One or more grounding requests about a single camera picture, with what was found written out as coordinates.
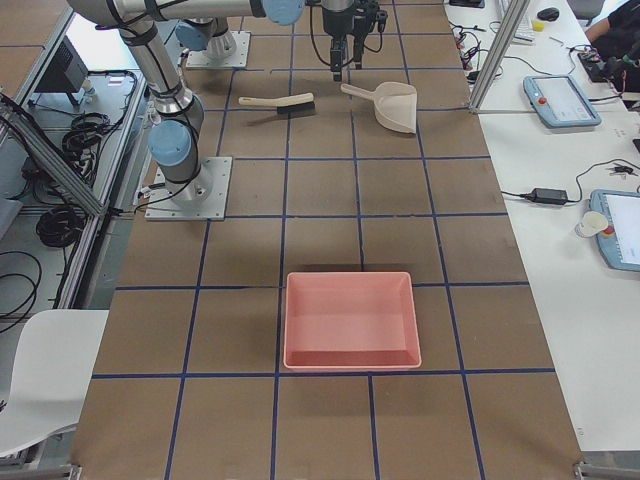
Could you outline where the white plastic dustpan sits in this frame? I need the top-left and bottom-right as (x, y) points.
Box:
(340, 82), (417, 134)

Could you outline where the paper cup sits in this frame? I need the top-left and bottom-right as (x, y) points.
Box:
(574, 210), (609, 238)

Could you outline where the black power adapter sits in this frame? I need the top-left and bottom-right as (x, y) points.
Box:
(527, 187), (569, 205)

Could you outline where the white chair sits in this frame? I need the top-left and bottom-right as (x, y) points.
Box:
(1, 309), (109, 457)

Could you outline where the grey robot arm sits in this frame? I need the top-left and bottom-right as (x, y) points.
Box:
(69, 1), (387, 188)
(176, 18), (237, 60)

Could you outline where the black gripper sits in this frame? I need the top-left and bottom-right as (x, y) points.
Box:
(320, 0), (388, 82)

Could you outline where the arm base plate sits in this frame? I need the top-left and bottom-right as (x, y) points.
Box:
(144, 157), (233, 221)
(186, 30), (251, 70)

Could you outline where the aluminium frame post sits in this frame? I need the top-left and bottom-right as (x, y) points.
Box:
(468, 0), (529, 114)

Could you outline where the pink plastic bin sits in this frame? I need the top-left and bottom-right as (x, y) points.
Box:
(283, 272), (422, 372)

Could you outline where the blue teach pendant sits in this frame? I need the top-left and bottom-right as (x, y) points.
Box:
(589, 189), (639, 272)
(522, 75), (601, 129)

